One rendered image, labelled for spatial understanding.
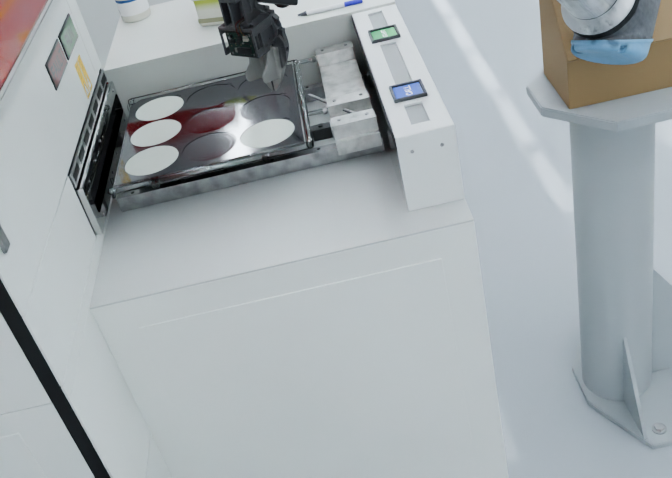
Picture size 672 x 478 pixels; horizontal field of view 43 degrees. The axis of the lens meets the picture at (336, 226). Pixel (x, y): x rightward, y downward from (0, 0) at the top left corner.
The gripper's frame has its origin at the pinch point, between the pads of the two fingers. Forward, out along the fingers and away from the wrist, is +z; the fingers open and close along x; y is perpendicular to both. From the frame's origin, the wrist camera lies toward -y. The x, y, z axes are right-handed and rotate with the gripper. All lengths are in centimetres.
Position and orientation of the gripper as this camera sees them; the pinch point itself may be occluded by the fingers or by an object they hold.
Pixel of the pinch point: (275, 81)
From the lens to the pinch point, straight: 155.0
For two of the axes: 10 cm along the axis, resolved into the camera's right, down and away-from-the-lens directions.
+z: 1.8, 7.8, 5.9
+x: 8.6, 1.8, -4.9
